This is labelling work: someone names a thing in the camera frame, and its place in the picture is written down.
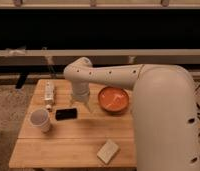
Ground orange ceramic bowl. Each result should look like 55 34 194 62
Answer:
98 87 129 113

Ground beige rectangular sponge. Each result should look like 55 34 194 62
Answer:
97 139 120 164

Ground white horizontal rail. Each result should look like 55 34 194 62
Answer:
0 49 200 57

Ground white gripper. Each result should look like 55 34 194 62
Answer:
70 82 92 113

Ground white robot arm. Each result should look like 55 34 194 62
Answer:
63 57 200 171

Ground white paper cup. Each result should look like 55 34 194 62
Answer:
29 109 51 133

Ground black smartphone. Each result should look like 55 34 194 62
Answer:
55 108 77 120

